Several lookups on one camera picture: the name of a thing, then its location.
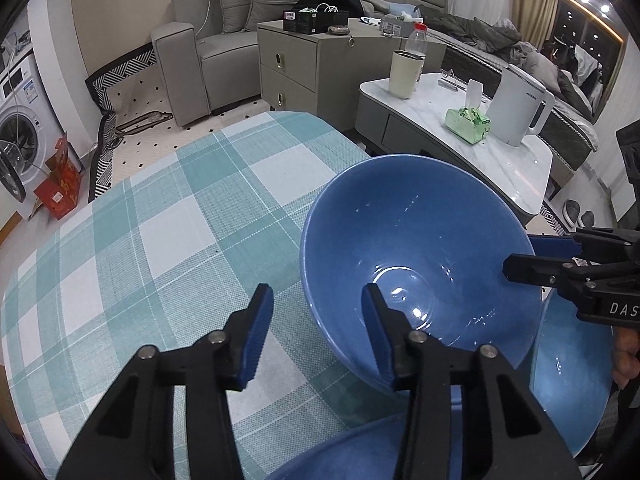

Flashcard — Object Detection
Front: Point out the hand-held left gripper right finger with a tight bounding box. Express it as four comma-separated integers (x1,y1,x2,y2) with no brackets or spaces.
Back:
361,282,584,480

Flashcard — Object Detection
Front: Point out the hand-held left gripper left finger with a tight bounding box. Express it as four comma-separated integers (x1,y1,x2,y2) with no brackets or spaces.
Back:
57,283,275,480

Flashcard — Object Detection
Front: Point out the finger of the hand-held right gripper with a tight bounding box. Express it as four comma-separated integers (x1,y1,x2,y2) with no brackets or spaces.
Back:
526,229,637,262
502,253,640,292

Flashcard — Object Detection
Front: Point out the blue bowl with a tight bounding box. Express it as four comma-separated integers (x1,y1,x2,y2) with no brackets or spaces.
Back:
529,290,617,457
300,154,547,397
264,400,478,480

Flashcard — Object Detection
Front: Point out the person's right hand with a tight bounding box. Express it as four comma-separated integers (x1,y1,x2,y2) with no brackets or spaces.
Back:
611,329,640,387

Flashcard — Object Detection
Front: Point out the marble-top coffee table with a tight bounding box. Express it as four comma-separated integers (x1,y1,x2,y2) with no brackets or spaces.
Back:
358,72,555,228

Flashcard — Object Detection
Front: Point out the teal checked tablecloth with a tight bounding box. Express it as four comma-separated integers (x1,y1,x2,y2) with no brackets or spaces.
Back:
0,110,416,480

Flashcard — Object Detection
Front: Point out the white electric kettle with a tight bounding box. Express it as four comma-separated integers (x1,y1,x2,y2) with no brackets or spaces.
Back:
486,63,556,148

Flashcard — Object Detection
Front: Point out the green tissue pack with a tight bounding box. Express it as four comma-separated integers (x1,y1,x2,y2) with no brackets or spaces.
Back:
445,104,493,144

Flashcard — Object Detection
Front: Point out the cream tumbler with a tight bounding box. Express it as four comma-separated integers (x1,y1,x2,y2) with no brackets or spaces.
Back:
389,50,426,99

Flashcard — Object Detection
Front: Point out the olive jacket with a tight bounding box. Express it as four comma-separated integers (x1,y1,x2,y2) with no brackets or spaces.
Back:
420,5,523,58

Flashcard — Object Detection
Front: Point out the beige curtain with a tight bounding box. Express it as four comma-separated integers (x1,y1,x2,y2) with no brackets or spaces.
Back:
509,0,561,61

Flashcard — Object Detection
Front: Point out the red-capped plastic bottle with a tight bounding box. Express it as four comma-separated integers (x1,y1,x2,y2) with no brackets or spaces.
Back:
406,22,430,83

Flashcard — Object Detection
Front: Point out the red cardboard box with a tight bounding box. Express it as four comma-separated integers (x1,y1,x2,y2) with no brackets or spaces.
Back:
34,131,85,221

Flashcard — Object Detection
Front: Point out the pale blue tissue box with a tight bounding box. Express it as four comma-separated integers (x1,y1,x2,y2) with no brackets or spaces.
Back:
381,14,417,37

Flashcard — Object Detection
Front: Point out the grey drawer cabinet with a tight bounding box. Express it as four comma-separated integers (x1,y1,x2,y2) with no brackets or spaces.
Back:
256,16,448,128

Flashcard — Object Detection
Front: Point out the black and cream patterned rug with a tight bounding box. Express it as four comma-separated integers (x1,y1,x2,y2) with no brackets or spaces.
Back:
85,42,273,201

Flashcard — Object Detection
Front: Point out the grey sofa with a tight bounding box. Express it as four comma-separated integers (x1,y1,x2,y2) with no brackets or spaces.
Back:
151,0,448,128

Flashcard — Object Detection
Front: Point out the black box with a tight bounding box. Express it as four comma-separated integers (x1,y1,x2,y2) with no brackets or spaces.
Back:
283,7,351,36

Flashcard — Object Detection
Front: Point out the white washing machine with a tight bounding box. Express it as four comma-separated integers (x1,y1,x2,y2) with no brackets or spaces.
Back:
0,35,66,206

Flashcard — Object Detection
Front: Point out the metal wire rack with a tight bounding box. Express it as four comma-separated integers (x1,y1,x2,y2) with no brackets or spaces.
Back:
117,109,174,136

